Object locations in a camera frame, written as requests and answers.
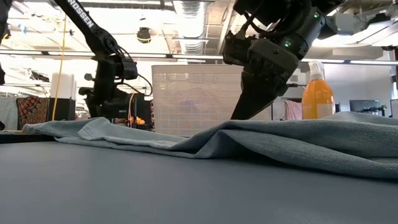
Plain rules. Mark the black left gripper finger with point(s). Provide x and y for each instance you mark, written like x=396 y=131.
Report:
x=99 y=107

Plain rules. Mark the silver ventilation duct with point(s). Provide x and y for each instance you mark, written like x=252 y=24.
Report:
x=189 y=25

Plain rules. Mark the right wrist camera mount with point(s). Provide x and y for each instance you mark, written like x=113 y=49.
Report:
x=237 y=49

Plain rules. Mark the orange spray bottle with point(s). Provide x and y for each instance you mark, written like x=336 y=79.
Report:
x=317 y=99

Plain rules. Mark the light blue denim jeans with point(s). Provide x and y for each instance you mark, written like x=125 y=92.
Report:
x=280 y=140

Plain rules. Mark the pink hanging cloth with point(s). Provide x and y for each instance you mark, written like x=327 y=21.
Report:
x=293 y=109

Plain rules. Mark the black cabinet box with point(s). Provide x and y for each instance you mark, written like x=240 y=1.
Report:
x=62 y=110

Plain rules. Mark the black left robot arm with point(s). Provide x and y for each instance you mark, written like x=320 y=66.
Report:
x=87 y=25

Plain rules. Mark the red patterned cloth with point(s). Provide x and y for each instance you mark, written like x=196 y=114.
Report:
x=31 y=112

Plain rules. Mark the white perforated laundry bin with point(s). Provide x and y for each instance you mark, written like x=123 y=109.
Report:
x=192 y=99

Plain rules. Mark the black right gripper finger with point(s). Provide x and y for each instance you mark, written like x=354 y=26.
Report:
x=252 y=99

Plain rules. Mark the monitor showing robot arm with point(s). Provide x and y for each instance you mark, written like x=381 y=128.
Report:
x=363 y=105

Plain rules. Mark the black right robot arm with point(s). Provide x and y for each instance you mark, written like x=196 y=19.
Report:
x=311 y=21

